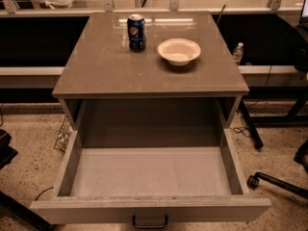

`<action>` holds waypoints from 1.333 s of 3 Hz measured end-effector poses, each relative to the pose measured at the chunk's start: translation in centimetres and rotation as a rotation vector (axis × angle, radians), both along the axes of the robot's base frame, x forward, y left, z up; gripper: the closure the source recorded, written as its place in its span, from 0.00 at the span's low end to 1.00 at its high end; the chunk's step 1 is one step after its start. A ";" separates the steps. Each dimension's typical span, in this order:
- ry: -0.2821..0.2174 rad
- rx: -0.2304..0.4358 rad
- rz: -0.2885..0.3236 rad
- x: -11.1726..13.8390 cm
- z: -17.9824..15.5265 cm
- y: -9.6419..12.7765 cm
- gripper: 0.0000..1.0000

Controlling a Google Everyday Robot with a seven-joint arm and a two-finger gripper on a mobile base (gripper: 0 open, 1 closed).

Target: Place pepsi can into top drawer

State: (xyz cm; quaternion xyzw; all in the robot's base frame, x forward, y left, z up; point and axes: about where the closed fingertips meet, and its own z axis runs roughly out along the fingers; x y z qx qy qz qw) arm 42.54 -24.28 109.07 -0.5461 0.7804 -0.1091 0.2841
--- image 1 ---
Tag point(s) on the blue pepsi can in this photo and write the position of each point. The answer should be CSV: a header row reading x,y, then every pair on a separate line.
x,y
136,32

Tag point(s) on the black table leg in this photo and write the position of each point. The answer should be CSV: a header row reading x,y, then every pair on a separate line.
x,y
258,144

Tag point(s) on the open grey top drawer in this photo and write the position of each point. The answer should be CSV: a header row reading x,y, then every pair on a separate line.
x,y
97,185

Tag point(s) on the grey cabinet with glossy top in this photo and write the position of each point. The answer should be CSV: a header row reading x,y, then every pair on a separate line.
x,y
117,98

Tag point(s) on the clear plastic water bottle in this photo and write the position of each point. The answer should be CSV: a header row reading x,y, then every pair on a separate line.
x,y
238,53

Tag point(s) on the wire mesh basket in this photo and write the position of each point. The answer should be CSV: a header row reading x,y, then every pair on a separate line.
x,y
63,137

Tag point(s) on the black object at left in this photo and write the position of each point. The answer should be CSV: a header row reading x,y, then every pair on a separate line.
x,y
7,153

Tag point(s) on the black office chair base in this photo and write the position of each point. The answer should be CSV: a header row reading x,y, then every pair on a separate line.
x,y
301,157

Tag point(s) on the black metal drawer handle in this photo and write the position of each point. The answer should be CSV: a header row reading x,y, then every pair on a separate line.
x,y
152,226

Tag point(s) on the white paper bowl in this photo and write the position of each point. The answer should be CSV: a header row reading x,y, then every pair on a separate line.
x,y
179,52

